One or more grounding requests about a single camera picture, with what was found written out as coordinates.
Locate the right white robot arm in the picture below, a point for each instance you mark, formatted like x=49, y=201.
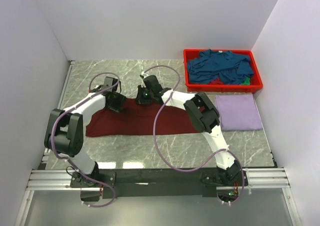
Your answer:
x=205, y=119

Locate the dark red t-shirt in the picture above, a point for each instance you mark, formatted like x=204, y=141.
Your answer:
x=136, y=119

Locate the black base beam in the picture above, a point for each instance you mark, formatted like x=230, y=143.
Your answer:
x=168, y=182

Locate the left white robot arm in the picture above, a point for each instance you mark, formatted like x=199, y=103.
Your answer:
x=64, y=134

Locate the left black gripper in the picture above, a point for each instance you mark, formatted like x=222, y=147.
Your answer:
x=121, y=98

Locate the red plastic bin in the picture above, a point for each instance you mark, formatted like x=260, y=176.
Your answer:
x=255, y=82

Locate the folded lavender t-shirt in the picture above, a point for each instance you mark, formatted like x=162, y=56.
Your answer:
x=238, y=112

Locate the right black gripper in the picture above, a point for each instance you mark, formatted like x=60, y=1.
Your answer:
x=139, y=99

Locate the green garment in bin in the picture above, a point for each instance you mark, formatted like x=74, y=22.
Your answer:
x=247, y=81

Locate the aluminium frame rail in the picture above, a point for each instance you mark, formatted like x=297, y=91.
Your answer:
x=60, y=180

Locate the blue t-shirt in bin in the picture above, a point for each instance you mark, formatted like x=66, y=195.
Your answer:
x=230, y=68

